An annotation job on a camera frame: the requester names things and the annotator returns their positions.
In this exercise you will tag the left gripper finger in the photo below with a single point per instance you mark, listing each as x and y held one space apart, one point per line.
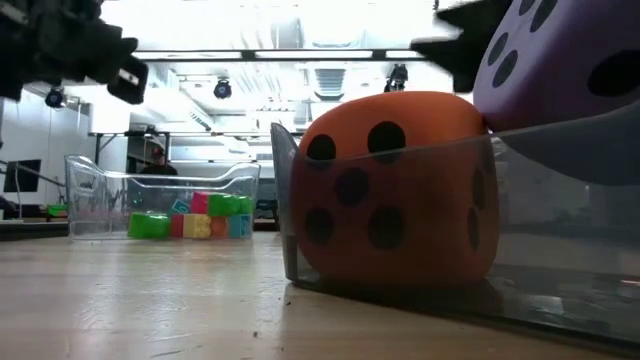
132 92

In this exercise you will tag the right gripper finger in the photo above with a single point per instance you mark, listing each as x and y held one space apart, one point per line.
480 12
465 55

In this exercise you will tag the orange foam die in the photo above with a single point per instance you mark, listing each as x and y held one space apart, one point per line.
435 115

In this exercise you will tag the purple foam die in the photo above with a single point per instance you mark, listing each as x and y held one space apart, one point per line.
555 75

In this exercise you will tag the clear plastic container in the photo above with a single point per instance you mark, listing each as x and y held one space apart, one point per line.
100 200

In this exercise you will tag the red toy brick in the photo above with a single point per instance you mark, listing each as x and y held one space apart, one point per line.
199 204

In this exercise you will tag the long green toy brick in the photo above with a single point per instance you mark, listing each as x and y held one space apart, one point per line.
148 226

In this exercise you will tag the small yellow toy cube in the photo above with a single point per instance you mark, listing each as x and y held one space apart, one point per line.
197 226

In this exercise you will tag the orange toy brick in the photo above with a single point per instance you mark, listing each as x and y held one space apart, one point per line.
220 227

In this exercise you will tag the black background table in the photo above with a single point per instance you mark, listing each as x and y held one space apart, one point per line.
112 133

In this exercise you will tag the black ceiling spotlight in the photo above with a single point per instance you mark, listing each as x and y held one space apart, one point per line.
54 98

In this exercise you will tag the person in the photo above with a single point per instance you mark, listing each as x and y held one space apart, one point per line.
159 170

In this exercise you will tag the black computer monitor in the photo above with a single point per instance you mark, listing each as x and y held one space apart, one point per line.
22 175

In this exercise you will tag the ceiling air vent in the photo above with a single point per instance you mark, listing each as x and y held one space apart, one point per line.
330 82

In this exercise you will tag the small green crate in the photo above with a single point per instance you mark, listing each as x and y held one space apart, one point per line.
57 210

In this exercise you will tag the grey translucent plastic tray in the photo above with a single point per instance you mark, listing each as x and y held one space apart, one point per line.
560 240

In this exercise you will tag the black frame clamp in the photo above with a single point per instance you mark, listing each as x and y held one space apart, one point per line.
222 89
397 79

